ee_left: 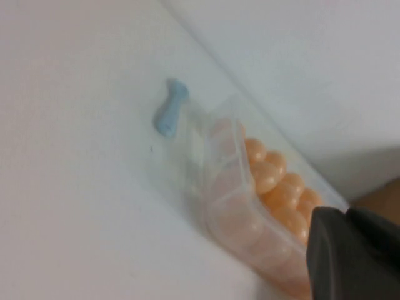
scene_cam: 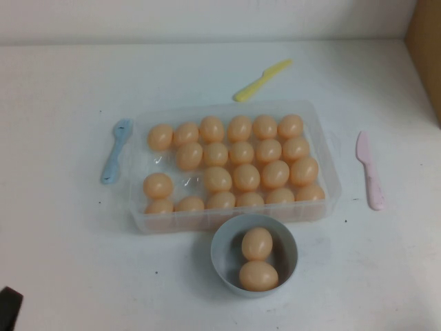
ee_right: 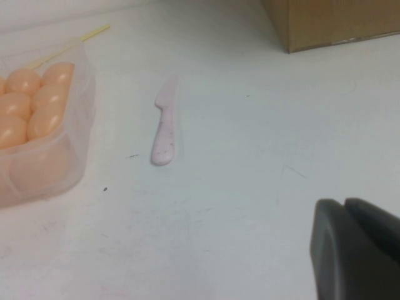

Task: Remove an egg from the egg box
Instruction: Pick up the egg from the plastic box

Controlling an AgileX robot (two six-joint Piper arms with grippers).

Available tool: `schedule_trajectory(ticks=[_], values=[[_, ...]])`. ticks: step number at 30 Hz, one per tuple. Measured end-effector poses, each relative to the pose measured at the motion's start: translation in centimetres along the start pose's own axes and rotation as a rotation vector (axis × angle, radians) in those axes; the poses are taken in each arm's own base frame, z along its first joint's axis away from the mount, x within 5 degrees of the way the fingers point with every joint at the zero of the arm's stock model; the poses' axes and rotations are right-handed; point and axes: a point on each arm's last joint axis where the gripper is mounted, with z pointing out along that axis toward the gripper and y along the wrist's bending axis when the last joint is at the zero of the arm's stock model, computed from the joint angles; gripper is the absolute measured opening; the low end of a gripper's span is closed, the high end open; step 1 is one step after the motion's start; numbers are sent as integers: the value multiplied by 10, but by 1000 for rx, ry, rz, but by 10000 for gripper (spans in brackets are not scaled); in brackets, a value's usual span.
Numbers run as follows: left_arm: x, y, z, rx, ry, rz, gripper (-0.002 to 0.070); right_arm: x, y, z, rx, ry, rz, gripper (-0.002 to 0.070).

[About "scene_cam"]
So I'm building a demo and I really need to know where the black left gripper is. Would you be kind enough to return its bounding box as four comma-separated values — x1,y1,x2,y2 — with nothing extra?
0,285,24,331

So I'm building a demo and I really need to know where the tan plastic egg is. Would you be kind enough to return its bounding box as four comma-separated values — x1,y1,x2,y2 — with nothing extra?
260,160,291,190
198,115,225,144
176,141,204,172
203,141,229,168
236,192,265,208
174,196,205,212
277,114,305,139
207,191,237,210
282,137,311,163
232,163,261,192
147,123,174,151
289,157,320,188
295,183,326,202
203,166,233,193
252,114,278,141
172,122,200,148
226,114,253,143
238,260,279,291
143,172,174,200
229,141,256,166
240,227,274,261
255,139,283,164
143,198,174,215
265,188,296,205

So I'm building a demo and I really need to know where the clear plastic egg box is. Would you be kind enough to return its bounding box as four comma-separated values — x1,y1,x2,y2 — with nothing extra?
127,99,342,235

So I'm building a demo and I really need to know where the light blue plastic fork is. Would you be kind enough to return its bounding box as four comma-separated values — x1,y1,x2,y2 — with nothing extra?
100,118,134,186

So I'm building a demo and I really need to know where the grey-blue round bowl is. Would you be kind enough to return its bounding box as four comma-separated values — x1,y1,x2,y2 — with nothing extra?
210,213,298,299

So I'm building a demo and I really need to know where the yellow plastic knife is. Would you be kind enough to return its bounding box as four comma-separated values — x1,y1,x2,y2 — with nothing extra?
234,59,294,103

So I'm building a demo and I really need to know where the pink plastic knife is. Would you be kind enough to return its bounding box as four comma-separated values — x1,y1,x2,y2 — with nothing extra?
355,130,386,211

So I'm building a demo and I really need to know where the brown cardboard panel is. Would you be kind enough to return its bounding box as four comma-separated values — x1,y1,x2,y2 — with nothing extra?
406,0,441,130

